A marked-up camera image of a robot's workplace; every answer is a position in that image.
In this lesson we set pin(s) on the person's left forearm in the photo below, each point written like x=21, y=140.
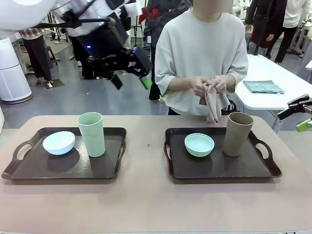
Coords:
x=231, y=84

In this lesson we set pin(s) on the bystander in dark coat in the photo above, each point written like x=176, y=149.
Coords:
x=263, y=29

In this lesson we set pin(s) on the bystander in black clothes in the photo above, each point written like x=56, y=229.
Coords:
x=76, y=47

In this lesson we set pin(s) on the black stool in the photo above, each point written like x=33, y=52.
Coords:
x=50, y=52

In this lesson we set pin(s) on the light green tall cup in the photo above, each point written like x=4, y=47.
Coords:
x=93, y=139

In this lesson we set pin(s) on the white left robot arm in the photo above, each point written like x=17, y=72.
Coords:
x=14, y=14

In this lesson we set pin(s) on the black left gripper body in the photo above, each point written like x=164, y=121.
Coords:
x=136, y=61

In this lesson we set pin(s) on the person's right hand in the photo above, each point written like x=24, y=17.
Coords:
x=198, y=86

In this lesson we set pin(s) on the folded green cloth mat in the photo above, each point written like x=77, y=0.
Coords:
x=263, y=86

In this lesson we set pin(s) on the bystander in plaid shirt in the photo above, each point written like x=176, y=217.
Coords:
x=36, y=53

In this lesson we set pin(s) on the pinkish grey cloth mat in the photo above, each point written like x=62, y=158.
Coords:
x=213, y=104

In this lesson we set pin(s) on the teal bowl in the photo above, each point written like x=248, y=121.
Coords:
x=199, y=146

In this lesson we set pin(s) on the white side table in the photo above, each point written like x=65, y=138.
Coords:
x=268, y=70

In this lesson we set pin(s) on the white air purifier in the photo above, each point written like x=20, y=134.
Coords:
x=12, y=78

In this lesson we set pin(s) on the bystander in white top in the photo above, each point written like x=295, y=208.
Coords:
x=292, y=12

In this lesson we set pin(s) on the person in white shirt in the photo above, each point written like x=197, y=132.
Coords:
x=200, y=48

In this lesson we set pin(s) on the person's left hand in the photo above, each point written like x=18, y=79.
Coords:
x=219, y=85

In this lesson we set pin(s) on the brown tall cup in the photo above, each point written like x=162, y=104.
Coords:
x=237, y=139

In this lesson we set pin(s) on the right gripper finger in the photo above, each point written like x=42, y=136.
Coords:
x=304, y=125
x=301, y=102

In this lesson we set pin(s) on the person's right forearm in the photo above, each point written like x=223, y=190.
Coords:
x=180, y=85

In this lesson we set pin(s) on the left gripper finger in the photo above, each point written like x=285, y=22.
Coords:
x=146, y=83
x=117, y=83

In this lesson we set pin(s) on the bystander with red bow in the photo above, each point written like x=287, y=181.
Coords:
x=165, y=24

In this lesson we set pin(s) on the light blue bowl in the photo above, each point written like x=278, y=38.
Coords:
x=58, y=143

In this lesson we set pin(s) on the black floor plate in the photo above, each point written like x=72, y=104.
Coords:
x=54, y=83

